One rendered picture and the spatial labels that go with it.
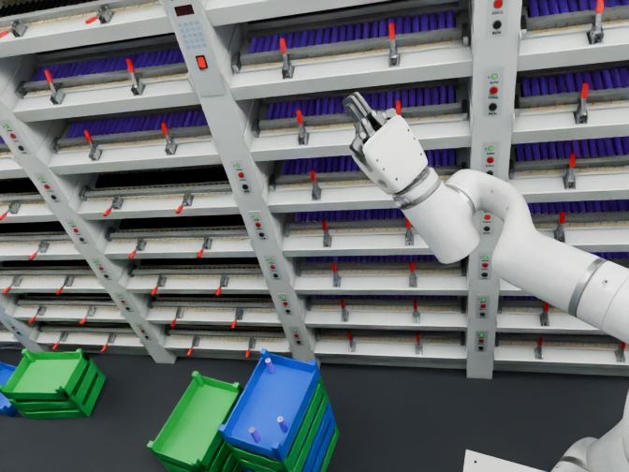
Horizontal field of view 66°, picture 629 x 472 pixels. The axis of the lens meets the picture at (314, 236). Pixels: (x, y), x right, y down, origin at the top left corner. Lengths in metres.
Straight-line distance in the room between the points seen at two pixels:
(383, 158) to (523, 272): 0.27
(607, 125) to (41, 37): 1.43
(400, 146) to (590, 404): 1.50
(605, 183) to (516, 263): 0.76
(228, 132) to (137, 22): 0.35
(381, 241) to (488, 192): 0.75
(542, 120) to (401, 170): 0.62
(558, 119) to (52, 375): 2.18
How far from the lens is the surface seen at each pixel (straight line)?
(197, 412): 1.93
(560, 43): 1.28
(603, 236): 1.63
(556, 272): 0.75
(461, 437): 1.98
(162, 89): 1.45
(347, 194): 1.47
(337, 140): 1.36
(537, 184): 1.47
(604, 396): 2.15
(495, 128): 1.32
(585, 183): 1.49
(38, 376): 2.55
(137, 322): 2.26
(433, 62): 1.24
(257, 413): 1.65
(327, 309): 1.91
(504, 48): 1.23
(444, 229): 0.84
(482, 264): 1.61
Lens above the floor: 1.77
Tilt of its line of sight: 40 degrees down
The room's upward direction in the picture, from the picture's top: 14 degrees counter-clockwise
